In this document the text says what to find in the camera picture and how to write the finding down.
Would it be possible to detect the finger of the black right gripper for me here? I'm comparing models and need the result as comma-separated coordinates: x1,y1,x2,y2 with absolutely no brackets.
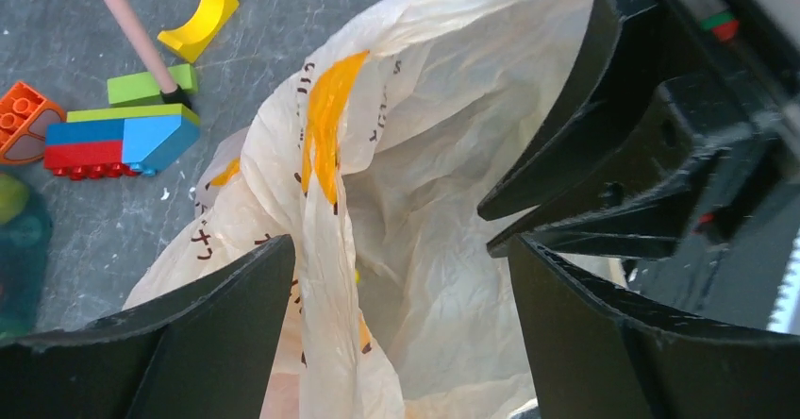
477,0,663,221
487,153,719,260

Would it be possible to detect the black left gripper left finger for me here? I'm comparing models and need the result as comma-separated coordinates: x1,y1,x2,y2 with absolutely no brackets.
1,236,295,418

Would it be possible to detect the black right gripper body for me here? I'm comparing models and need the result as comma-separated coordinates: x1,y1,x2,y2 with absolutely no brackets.
625,0,799,332

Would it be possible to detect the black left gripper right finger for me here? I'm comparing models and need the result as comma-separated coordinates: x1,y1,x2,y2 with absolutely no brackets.
508,236,799,418

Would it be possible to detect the translucent banana print plastic bag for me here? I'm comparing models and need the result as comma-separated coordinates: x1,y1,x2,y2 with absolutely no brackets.
125,0,592,418

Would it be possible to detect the teal plastic basket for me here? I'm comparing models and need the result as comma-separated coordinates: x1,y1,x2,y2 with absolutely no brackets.
1,172,53,340

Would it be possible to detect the red blue green brick stack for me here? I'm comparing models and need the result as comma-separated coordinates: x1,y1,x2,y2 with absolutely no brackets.
43,104,201,181

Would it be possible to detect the lime green toy brick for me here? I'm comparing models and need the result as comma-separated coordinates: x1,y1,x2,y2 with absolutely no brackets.
107,63,197,108

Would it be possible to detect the red orange round brick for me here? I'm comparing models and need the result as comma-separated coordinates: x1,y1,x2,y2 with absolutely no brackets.
1,81,66,165

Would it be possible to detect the yellow arch toy brick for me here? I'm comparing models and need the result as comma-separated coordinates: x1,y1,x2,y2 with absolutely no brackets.
157,0,240,63

